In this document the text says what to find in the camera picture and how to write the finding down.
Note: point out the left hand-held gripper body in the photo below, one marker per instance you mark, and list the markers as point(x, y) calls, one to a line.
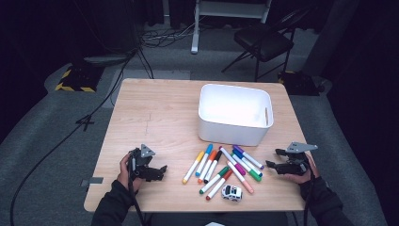
point(139, 168)

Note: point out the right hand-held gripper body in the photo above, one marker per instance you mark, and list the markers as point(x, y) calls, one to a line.
point(296, 166)

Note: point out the bright green marker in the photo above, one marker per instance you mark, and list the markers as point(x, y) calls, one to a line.
point(255, 176)

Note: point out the purple marker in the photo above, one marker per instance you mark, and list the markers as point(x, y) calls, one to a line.
point(249, 157)

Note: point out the yellow marker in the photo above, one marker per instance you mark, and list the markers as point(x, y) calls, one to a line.
point(192, 169)

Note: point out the salmon pink marker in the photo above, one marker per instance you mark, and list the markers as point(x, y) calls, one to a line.
point(241, 178)

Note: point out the dark blue marker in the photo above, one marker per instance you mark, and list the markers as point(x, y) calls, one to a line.
point(239, 153)

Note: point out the light blue marker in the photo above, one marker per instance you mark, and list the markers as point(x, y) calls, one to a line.
point(204, 160)

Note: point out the magenta marker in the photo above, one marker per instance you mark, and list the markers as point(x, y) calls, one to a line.
point(231, 160)

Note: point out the orange marker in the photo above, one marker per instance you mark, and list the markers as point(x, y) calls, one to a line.
point(207, 167)

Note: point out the white toy car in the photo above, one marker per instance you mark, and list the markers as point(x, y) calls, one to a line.
point(232, 193)

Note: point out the black marker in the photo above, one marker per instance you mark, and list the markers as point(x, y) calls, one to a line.
point(213, 166)

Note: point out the dark green marker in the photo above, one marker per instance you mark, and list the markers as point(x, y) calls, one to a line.
point(213, 181)

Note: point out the white plastic bin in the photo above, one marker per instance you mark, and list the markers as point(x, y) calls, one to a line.
point(232, 133)

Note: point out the red marker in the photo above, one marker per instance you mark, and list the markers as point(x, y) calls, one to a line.
point(218, 186)

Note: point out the person's right hand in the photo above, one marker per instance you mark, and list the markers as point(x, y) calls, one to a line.
point(312, 174)

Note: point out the person's left hand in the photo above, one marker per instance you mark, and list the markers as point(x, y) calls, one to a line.
point(124, 175)

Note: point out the grey tape piece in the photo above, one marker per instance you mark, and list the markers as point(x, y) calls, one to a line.
point(95, 180)

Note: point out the person's white shirt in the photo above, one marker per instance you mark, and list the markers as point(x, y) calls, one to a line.
point(215, 224)

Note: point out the yellow striped black base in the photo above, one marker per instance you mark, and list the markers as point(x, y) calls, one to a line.
point(78, 78)

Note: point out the black folding chair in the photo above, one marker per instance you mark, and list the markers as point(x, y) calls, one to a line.
point(263, 42)

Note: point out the grey stand base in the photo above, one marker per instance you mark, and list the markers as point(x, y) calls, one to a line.
point(103, 59)

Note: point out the grey curtain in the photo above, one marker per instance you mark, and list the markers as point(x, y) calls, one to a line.
point(332, 37)

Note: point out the white metal stand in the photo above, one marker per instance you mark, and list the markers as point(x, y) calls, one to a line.
point(195, 37)

